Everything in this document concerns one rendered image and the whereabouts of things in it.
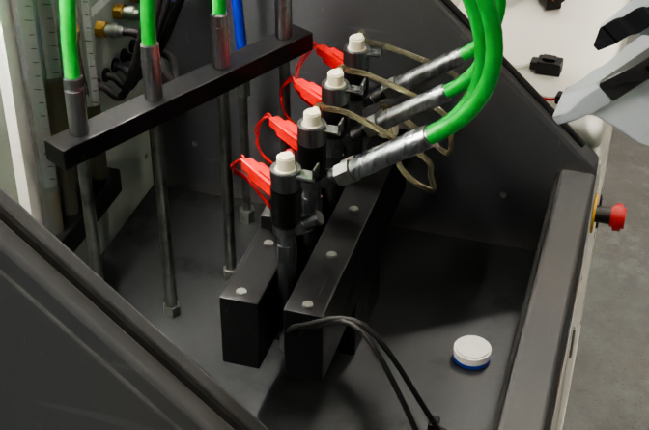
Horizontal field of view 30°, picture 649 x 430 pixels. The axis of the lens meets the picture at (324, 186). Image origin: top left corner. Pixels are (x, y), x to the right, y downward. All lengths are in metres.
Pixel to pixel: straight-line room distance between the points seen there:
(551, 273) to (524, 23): 0.49
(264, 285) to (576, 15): 0.69
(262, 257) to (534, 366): 0.28
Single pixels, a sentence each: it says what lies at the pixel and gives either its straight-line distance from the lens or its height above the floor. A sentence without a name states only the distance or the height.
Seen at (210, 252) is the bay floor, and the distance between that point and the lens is 1.42.
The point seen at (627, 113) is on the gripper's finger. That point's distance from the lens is 0.76.
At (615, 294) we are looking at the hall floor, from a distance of 2.76.
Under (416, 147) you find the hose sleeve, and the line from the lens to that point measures 1.01.
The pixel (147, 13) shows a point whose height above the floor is 1.19.
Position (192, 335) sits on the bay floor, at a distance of 1.31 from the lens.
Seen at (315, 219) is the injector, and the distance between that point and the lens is 1.09.
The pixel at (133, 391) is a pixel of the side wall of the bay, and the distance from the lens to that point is 0.78.
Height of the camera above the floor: 1.68
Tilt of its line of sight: 34 degrees down
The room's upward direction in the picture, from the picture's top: straight up
